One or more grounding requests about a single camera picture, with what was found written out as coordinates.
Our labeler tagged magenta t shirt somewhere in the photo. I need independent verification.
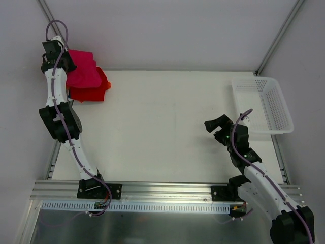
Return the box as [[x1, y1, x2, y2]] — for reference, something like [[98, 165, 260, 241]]
[[67, 49, 101, 89]]

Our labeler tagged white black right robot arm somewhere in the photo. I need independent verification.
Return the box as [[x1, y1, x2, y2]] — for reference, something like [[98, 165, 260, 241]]
[[204, 111, 315, 243]]

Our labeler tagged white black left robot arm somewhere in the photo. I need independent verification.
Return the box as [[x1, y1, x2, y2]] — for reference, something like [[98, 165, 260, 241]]
[[39, 36, 110, 200]]

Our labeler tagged white perforated plastic basket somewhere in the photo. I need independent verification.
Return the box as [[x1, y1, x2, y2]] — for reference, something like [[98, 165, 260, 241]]
[[232, 76, 294, 135]]

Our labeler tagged red folded t shirt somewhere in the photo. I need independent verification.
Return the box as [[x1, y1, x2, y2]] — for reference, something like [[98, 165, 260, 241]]
[[68, 67, 111, 102]]

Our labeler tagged orange folded t shirt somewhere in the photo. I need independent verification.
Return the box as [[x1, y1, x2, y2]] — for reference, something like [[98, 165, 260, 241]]
[[75, 81, 111, 102]]

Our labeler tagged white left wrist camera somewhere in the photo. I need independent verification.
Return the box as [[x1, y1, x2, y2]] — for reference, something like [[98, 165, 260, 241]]
[[50, 36, 65, 47]]

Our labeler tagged aluminium corner post left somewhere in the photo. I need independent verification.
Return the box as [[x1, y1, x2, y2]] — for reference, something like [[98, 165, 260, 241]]
[[37, 0, 69, 52]]

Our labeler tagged aluminium corner post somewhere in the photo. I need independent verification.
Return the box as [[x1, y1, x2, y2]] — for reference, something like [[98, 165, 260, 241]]
[[254, 0, 307, 76], [37, 0, 69, 52]]

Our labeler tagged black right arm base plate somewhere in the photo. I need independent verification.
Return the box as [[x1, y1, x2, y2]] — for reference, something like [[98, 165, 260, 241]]
[[210, 185, 243, 202]]

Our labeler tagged aluminium corner post right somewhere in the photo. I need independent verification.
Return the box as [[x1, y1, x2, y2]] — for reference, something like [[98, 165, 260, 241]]
[[254, 0, 307, 76]]

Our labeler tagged white slotted cable duct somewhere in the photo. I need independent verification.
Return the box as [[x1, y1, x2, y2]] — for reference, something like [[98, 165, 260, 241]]
[[41, 200, 231, 215]]

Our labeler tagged aluminium front rail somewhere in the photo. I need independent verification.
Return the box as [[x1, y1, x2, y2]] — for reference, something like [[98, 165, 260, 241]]
[[29, 179, 305, 205]]

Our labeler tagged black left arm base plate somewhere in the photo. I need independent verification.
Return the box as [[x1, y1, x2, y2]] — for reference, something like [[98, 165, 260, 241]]
[[77, 183, 122, 200]]

